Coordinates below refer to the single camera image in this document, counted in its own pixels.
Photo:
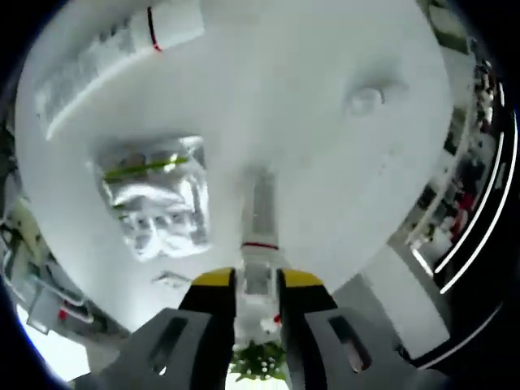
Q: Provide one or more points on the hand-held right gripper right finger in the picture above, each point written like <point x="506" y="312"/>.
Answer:
<point x="325" y="345"/>

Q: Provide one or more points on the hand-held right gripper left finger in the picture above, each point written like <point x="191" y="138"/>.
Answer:
<point x="183" y="345"/>

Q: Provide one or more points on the small clear skincare sachet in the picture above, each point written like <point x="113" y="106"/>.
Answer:
<point x="170" y="278"/>

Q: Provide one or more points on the silver skincare sachet pack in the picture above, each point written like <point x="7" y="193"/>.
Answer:
<point x="154" y="203"/>

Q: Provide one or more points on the small white skincare bottle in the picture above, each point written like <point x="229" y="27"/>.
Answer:
<point x="260" y="211"/>

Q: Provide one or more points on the white skincare tube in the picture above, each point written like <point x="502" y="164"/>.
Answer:
<point x="113" y="65"/>

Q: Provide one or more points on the potted green plant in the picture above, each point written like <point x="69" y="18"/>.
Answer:
<point x="258" y="361"/>

